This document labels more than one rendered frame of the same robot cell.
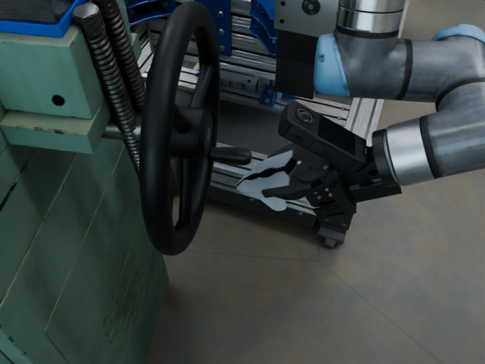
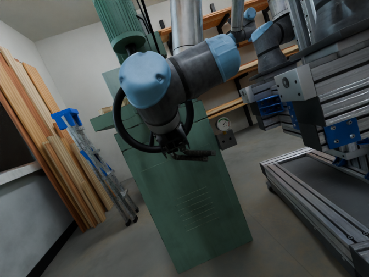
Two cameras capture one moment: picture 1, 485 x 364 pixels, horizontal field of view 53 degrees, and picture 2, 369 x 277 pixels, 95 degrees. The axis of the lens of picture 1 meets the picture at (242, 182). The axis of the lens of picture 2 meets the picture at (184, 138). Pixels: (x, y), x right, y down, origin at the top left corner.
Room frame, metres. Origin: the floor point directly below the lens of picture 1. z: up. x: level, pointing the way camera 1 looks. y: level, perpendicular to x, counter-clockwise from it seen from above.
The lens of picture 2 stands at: (0.35, -0.56, 0.78)
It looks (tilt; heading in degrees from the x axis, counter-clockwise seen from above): 9 degrees down; 78
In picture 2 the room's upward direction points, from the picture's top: 22 degrees counter-clockwise
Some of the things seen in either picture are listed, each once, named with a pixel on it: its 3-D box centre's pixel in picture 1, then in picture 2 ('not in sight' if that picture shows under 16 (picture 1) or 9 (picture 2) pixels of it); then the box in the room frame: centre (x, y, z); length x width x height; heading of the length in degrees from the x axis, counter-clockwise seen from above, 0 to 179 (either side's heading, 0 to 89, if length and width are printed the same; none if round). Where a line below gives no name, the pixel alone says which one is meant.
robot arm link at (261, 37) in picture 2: not in sight; (265, 38); (1.16, 0.27, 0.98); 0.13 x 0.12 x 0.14; 174
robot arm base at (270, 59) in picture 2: not in sight; (270, 59); (1.15, 0.28, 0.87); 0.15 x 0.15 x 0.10
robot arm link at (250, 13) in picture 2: not in sight; (247, 17); (1.31, 0.52, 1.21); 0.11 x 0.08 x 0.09; 84
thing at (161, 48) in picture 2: not in sight; (157, 47); (0.64, 0.59, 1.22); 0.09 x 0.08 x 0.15; 81
